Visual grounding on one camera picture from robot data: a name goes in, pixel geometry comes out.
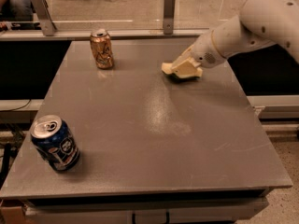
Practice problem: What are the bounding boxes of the yellow sponge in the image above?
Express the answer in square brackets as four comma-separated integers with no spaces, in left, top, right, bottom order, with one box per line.
[162,62,203,79]

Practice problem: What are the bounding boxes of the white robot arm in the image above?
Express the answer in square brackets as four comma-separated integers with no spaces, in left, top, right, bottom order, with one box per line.
[162,0,299,79]

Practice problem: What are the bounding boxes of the orange soda can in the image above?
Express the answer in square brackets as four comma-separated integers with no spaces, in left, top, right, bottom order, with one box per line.
[90,29,114,69]

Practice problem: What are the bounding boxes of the blue soda can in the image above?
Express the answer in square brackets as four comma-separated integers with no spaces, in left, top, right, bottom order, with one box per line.
[30,115,79,172]

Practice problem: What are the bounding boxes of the seated person in jeans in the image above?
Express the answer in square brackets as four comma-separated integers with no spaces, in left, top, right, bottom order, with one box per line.
[0,0,33,21]

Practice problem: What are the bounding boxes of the middle metal bracket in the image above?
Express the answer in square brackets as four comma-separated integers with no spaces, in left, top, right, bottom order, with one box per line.
[163,0,176,35]

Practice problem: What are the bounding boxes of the metal bracket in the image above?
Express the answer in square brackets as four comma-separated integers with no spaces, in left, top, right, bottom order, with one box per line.
[163,0,176,35]
[31,0,56,36]

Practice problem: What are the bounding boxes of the left metal bracket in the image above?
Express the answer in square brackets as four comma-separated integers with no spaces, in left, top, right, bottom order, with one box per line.
[31,0,56,36]

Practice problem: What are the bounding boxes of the black cable at left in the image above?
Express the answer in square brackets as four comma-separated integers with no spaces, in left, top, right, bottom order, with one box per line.
[0,99,32,113]

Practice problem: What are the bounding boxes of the metal barrier rail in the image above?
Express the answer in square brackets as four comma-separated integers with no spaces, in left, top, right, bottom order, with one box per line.
[0,29,207,42]

